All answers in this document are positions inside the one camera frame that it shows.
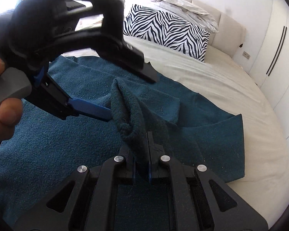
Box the teal blue towel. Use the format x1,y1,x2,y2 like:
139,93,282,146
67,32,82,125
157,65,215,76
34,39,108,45
0,55,246,231

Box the person's left hand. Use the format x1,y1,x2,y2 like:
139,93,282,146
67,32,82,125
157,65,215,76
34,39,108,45
0,49,24,151

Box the bed with cream sheet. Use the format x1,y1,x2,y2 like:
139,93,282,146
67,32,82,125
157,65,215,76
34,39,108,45
75,36,289,222

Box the white wardrobe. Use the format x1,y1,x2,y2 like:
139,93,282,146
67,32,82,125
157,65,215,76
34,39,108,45
254,0,289,141

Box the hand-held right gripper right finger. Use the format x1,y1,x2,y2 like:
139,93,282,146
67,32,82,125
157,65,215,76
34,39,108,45
147,131,269,231

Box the zebra print pillow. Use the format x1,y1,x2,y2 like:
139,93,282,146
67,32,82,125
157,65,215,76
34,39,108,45
123,4,210,62

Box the black wardrobe handle strips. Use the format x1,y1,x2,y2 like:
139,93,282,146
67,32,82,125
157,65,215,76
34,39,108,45
266,26,287,76

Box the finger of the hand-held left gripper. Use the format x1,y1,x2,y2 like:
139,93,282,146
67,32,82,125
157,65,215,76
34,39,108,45
33,72,112,122
102,41,159,84

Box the crumpled white duvet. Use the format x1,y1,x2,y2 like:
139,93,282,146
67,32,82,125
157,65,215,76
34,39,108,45
148,0,219,33

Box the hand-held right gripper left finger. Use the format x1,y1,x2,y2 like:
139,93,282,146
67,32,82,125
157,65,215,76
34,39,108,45
13,147,136,231

